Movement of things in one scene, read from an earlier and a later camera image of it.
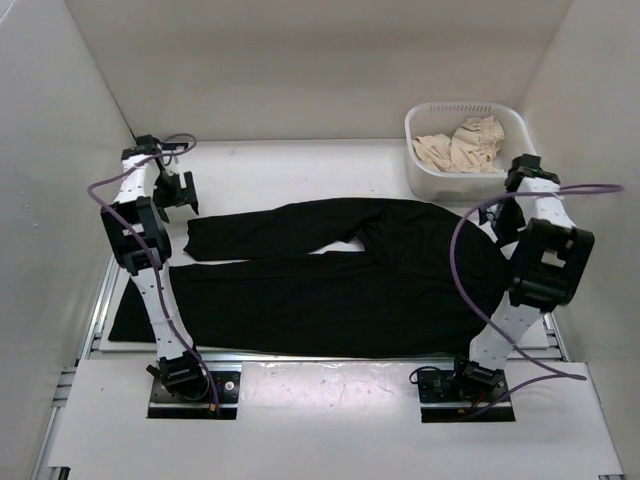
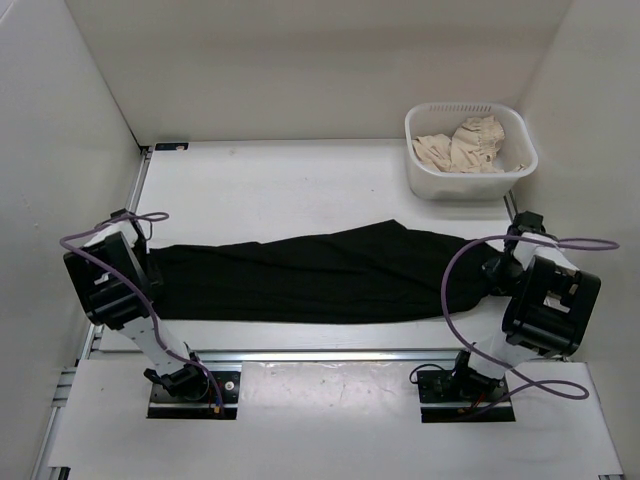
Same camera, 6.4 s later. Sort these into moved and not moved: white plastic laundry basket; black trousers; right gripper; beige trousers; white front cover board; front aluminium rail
Moved: black trousers; right gripper
Not moved: white front cover board; white plastic laundry basket; front aluminium rail; beige trousers
